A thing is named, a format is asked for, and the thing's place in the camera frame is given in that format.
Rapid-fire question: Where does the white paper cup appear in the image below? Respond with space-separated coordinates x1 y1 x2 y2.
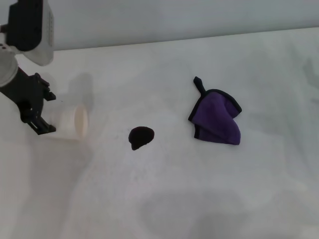
46 104 89 143

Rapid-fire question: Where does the black water stain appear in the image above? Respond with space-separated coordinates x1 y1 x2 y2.
128 126 156 151

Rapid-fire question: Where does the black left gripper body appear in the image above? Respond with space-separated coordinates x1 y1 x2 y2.
0 70 46 124

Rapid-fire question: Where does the purple rag with black trim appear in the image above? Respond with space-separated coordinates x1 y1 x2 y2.
187 76 243 146

